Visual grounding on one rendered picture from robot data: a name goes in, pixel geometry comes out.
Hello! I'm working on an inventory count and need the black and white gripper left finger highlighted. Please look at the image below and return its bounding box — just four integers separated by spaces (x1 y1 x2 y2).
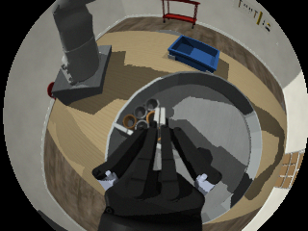
92 108 160 199

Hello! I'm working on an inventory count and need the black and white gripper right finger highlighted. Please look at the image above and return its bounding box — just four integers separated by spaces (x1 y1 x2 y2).
160 108 222 201

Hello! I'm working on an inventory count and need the grey metal bushing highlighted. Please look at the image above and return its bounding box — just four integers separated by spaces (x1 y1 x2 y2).
145 97 160 112
133 105 148 120
135 120 149 130

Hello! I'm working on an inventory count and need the blue shallow tray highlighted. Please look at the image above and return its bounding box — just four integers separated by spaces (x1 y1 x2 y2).
167 35 220 74

